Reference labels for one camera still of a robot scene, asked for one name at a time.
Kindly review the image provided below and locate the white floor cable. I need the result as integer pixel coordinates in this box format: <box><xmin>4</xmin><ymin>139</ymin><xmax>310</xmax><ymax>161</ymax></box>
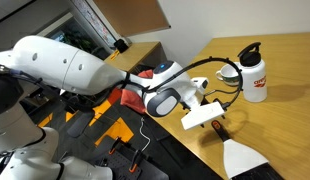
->
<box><xmin>138</xmin><ymin>116</ymin><xmax>152</xmax><ymax>153</ymax></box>

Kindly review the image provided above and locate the white black hand brush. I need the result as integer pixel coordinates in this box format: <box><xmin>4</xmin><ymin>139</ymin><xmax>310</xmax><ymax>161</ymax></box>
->
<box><xmin>211</xmin><ymin>119</ymin><xmax>284</xmax><ymax>180</ymax></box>

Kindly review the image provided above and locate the black orange clamp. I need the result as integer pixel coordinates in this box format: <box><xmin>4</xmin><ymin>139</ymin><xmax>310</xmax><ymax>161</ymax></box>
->
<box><xmin>128</xmin><ymin>149</ymin><xmax>143</xmax><ymax>174</ymax></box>
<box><xmin>108</xmin><ymin>136</ymin><xmax>121</xmax><ymax>156</ymax></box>

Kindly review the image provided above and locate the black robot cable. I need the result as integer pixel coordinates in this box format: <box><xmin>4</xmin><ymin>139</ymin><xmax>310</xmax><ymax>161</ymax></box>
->
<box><xmin>143</xmin><ymin>57</ymin><xmax>245</xmax><ymax>111</ymax></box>

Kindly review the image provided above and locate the white green ceramic mug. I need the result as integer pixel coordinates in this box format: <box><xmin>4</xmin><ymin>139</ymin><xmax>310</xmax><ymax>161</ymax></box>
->
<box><xmin>215</xmin><ymin>61</ymin><xmax>243</xmax><ymax>88</ymax></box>

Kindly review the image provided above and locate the salmon pink towel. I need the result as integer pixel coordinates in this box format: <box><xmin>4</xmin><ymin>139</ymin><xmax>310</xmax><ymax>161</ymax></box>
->
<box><xmin>120</xmin><ymin>69</ymin><xmax>155</xmax><ymax>115</ymax></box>

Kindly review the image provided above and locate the brown cork board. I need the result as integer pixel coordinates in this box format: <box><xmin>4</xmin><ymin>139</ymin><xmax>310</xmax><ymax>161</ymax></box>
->
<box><xmin>93</xmin><ymin>0</ymin><xmax>172</xmax><ymax>38</ymax></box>

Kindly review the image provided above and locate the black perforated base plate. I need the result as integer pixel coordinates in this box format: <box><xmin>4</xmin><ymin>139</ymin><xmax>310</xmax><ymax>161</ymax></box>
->
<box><xmin>94</xmin><ymin>146</ymin><xmax>169</xmax><ymax>180</ymax></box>

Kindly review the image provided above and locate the small black box device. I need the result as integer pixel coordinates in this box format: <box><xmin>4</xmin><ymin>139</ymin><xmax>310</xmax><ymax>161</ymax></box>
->
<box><xmin>113</xmin><ymin>38</ymin><xmax>130</xmax><ymax>53</ymax></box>

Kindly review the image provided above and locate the green plant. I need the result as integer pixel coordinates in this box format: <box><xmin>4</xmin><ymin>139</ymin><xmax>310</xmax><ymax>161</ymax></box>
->
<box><xmin>63</xmin><ymin>31</ymin><xmax>96</xmax><ymax>56</ymax></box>

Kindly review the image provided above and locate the white wall poster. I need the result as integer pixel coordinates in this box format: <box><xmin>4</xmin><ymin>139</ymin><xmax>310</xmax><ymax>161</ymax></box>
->
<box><xmin>71</xmin><ymin>0</ymin><xmax>118</xmax><ymax>48</ymax></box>

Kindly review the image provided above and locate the yellow red tag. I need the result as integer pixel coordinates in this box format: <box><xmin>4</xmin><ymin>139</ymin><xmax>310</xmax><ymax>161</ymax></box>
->
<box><xmin>109</xmin><ymin>49</ymin><xmax>121</xmax><ymax>61</ymax></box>

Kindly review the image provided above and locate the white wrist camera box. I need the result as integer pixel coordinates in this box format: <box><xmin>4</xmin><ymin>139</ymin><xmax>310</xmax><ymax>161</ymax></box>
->
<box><xmin>180</xmin><ymin>101</ymin><xmax>226</xmax><ymax>131</ymax></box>

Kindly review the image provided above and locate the black cushion pad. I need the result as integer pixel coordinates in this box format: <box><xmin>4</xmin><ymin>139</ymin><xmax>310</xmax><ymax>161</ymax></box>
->
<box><xmin>66</xmin><ymin>109</ymin><xmax>96</xmax><ymax>138</ymax></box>

